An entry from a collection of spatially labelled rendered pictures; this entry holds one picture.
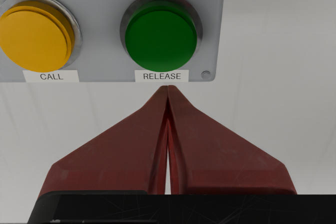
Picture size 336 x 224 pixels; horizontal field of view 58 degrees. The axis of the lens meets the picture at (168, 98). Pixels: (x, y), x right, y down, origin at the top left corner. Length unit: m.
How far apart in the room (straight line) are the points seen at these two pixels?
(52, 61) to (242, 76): 0.20
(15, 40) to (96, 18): 0.05
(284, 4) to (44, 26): 0.20
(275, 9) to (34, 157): 0.32
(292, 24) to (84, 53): 0.19
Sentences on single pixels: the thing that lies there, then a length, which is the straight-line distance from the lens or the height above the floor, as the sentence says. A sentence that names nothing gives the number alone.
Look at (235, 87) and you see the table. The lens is 0.33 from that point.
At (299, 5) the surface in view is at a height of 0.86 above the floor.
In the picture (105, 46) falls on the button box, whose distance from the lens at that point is 0.19.
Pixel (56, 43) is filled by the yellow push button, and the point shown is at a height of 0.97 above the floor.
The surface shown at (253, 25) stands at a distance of 0.30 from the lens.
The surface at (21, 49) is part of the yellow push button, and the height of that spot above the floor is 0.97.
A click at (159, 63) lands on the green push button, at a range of 0.18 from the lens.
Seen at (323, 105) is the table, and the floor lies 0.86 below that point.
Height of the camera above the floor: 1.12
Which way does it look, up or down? 54 degrees down
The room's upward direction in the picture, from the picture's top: 179 degrees clockwise
